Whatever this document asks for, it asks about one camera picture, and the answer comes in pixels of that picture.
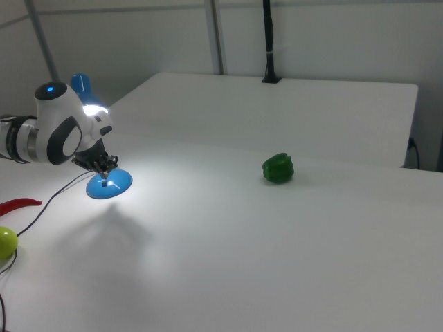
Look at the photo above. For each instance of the adjoining white table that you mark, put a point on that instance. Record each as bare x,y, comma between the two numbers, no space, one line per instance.
263,114

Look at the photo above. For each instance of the green apple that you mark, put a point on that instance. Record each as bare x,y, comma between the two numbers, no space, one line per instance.
6,242

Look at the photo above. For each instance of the black camera pole with clamp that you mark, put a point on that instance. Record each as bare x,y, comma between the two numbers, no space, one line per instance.
269,41

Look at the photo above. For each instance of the green bell pepper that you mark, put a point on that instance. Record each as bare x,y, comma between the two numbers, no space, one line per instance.
278,168

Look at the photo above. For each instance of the black Franka gripper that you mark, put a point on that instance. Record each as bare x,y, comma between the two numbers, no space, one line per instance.
91,157

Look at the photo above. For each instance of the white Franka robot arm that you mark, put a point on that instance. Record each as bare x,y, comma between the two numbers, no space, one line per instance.
52,121

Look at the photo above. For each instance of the blue gooseneck desk lamp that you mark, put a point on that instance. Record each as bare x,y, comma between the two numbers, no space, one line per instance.
114,183

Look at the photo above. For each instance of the red chili pepper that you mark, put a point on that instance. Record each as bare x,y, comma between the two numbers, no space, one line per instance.
17,204

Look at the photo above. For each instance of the grey aluminium frame post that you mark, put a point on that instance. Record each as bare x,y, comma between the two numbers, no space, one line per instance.
43,45
215,34

